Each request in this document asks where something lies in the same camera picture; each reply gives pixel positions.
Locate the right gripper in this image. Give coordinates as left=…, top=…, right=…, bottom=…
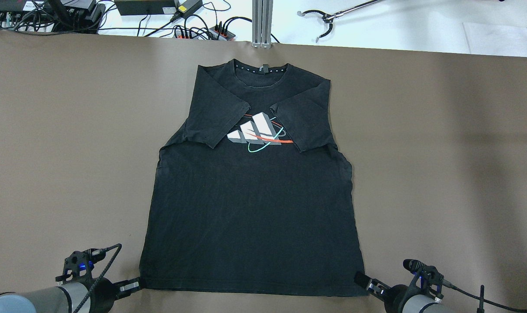
left=354, top=271, right=408, bottom=313

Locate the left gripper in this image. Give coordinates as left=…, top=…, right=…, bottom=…
left=89, top=277, right=141, bottom=311

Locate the black printed t-shirt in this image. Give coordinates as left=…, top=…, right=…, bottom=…
left=140, top=59, right=366, bottom=297

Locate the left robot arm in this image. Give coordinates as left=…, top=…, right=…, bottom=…
left=0, top=278, right=143, bottom=313

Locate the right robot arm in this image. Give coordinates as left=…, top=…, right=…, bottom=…
left=354, top=272, right=454, bottom=313

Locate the red power strip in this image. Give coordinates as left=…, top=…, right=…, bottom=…
left=167, top=26, right=237, bottom=41

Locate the metal grabber tool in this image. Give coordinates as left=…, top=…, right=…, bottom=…
left=297, top=0, right=381, bottom=43

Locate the black electronics hub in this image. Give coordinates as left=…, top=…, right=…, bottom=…
left=0, top=0, right=108, bottom=34

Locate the black box device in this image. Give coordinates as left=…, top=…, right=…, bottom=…
left=114, top=0, right=180, bottom=16

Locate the black power adapter brick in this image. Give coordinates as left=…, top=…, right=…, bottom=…
left=170, top=0, right=203, bottom=23

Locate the aluminium frame post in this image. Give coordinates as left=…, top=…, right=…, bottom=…
left=251, top=0, right=273, bottom=48

